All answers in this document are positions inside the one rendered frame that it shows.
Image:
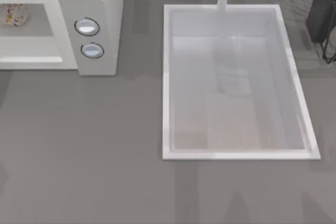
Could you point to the white sink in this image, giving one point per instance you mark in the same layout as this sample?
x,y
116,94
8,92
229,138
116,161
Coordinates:
x,y
236,90

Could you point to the pale microwave oven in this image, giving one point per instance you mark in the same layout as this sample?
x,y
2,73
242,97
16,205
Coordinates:
x,y
110,24

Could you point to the small round microwave knob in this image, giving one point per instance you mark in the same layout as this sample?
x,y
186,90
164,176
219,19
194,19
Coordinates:
x,y
92,50

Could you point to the large round microwave knob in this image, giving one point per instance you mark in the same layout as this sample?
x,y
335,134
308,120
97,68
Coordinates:
x,y
86,26

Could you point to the speckled bread loaf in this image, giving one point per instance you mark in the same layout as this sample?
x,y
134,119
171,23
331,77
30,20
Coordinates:
x,y
14,14

